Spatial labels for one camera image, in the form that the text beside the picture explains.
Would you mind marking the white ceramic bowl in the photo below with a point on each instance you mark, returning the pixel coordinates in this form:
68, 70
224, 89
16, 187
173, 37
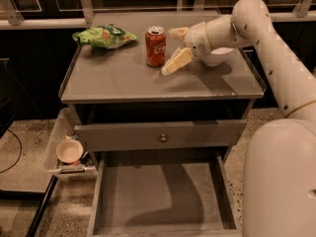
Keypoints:
217, 56

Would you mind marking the small beige bowl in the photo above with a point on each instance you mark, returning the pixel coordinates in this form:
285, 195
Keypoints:
69, 151

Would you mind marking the black table frame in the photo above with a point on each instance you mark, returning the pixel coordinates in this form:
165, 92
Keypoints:
39, 199

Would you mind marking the green chip bag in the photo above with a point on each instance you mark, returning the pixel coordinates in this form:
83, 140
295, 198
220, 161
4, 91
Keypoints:
107, 36

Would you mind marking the metal railing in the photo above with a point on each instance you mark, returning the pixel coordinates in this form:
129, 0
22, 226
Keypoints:
66, 14

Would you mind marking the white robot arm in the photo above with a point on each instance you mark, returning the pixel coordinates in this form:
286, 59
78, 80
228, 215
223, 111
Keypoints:
279, 176

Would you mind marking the grey top drawer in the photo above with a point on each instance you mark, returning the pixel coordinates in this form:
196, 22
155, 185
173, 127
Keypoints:
146, 135

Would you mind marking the red coke can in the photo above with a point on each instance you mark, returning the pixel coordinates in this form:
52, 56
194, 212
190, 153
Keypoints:
155, 39

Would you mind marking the grey open middle drawer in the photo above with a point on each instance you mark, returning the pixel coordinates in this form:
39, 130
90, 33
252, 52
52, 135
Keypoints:
162, 193

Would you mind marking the grey cabinet with glass top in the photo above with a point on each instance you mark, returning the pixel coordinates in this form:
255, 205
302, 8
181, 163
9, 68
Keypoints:
117, 86

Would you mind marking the round brass drawer knob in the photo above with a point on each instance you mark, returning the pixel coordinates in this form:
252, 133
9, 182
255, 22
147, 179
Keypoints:
163, 138

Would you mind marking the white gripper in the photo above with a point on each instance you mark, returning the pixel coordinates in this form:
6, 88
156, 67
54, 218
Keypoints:
197, 39

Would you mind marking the clear plastic storage bin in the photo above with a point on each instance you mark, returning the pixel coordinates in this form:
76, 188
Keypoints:
64, 129

